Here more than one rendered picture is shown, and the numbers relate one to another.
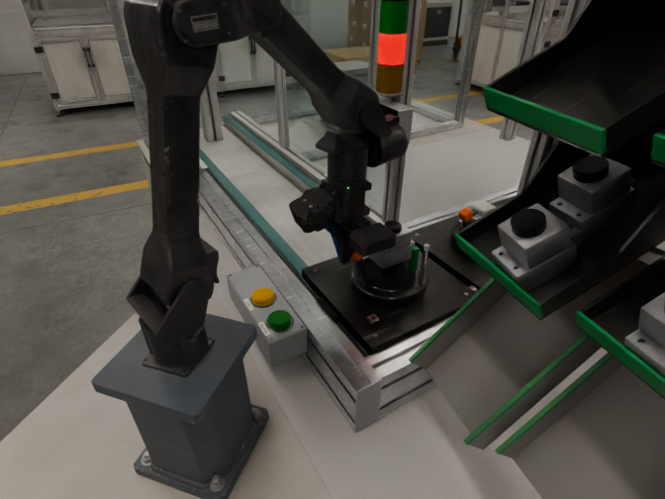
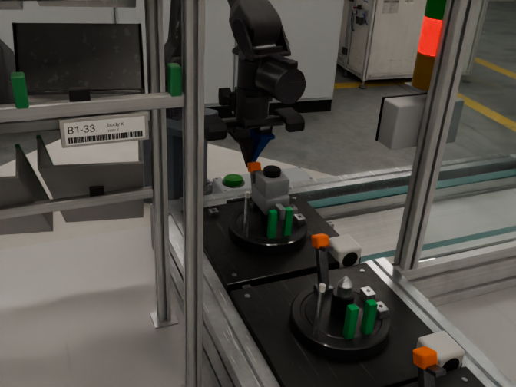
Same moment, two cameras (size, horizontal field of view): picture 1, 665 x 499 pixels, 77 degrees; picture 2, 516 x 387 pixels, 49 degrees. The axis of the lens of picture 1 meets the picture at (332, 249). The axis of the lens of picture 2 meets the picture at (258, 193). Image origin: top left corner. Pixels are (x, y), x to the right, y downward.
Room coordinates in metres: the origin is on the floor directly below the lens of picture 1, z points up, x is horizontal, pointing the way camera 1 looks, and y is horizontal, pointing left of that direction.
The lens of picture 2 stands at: (0.69, -0.96, 1.51)
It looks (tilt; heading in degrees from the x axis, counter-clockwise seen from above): 28 degrees down; 97
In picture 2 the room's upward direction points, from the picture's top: 3 degrees clockwise
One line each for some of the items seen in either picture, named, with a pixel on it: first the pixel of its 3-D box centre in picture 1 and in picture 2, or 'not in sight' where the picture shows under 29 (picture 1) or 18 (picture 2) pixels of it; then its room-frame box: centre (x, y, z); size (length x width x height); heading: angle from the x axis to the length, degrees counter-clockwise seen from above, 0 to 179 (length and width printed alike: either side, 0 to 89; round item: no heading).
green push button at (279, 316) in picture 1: (279, 321); (233, 181); (0.52, 0.09, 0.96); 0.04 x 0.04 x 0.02
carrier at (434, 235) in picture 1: (488, 226); (342, 300); (0.75, -0.32, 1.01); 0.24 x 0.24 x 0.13; 31
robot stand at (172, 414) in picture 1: (194, 401); (174, 154); (0.36, 0.19, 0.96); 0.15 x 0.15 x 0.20; 72
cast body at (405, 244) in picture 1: (396, 240); (272, 190); (0.62, -0.11, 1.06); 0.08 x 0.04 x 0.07; 121
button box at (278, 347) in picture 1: (264, 311); (263, 190); (0.58, 0.12, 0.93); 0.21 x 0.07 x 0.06; 31
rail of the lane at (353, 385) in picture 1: (257, 256); (352, 197); (0.78, 0.17, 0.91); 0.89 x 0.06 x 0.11; 31
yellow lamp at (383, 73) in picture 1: (389, 76); (431, 70); (0.84, -0.11, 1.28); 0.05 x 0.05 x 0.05
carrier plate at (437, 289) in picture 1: (387, 285); (267, 236); (0.62, -0.10, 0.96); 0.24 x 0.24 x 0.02; 31
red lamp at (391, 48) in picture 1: (391, 48); (438, 35); (0.84, -0.11, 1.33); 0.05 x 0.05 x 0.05
